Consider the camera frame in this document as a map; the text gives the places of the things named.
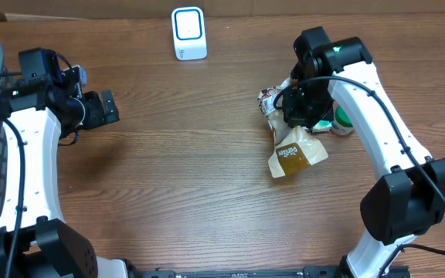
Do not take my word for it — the clear plastic bag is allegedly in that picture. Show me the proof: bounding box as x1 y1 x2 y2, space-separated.
257 77 328 178

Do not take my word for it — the green lid jar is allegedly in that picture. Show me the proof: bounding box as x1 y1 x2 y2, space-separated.
331 106 354 136

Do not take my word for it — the teal tissue pack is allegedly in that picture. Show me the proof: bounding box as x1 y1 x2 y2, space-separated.
310 120 331 134

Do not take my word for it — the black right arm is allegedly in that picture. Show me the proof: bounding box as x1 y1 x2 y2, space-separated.
274 27 445 277

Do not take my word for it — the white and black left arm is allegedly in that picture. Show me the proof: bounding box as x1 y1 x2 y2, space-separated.
0 48 133 277

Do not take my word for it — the white barcode scanner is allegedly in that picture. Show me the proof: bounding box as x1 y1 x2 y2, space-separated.
172 6 207 61

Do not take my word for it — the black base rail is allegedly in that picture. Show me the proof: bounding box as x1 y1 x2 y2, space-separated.
125 266 413 278

